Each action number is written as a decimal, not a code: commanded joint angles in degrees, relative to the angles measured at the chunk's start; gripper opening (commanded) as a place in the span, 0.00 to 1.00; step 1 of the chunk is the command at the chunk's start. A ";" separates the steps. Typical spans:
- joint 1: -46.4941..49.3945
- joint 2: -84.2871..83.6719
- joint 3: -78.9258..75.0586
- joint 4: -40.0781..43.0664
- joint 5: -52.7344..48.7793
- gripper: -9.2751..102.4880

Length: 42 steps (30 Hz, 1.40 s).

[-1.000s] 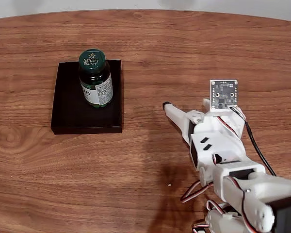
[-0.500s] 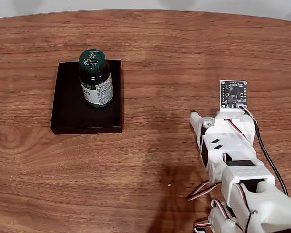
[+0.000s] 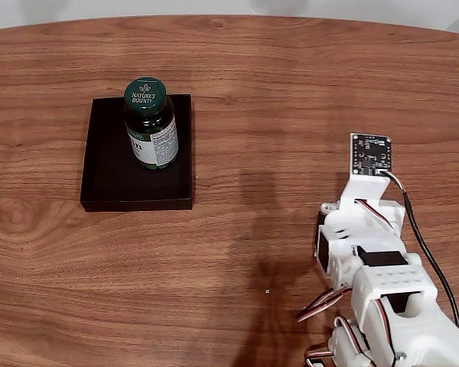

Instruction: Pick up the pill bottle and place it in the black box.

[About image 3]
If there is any green cap pill bottle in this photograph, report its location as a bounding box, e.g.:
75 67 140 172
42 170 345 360
122 77 180 172

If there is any black open box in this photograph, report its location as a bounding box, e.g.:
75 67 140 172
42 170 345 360
80 93 195 213

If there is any red white black servo cable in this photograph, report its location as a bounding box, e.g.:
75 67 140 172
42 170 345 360
296 286 355 324
304 315 372 367
353 197 398 235

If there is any black camera board white mount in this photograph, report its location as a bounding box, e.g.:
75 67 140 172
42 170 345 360
340 132 394 215

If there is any black camera cable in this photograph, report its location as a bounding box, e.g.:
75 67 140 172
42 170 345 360
380 170 459 329

